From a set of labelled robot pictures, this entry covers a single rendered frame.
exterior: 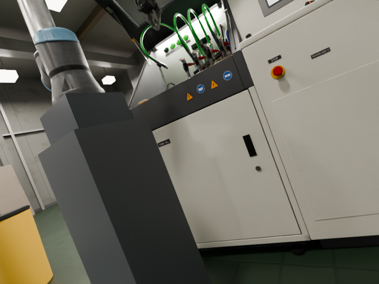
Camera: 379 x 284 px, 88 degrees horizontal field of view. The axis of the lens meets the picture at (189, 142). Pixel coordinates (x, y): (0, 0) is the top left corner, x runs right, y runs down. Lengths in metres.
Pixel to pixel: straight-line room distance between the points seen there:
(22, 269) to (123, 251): 1.59
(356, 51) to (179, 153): 0.82
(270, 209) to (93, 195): 0.77
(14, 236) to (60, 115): 1.52
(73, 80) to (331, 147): 0.92
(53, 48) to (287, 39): 0.79
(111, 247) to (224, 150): 0.62
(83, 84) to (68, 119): 0.11
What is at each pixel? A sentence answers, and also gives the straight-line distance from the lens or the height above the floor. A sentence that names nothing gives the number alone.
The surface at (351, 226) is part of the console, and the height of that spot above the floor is 0.12.
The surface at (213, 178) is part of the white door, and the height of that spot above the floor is 0.44.
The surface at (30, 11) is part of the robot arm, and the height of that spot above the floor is 1.28.
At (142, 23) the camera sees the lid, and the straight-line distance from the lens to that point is 1.70.
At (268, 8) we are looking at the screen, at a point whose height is 1.14.
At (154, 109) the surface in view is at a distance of 1.09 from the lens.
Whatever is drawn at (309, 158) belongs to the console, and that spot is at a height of 0.43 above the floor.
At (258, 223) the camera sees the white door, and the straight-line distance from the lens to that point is 1.07.
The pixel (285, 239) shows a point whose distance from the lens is 1.10.
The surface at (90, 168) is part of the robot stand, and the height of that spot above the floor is 0.70.
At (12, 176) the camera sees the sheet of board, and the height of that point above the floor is 1.56.
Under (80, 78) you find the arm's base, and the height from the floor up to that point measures 0.96.
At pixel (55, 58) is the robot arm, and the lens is 0.70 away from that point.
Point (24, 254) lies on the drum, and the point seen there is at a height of 0.30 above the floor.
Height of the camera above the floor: 0.69
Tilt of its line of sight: 2 degrees down
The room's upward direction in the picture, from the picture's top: 21 degrees counter-clockwise
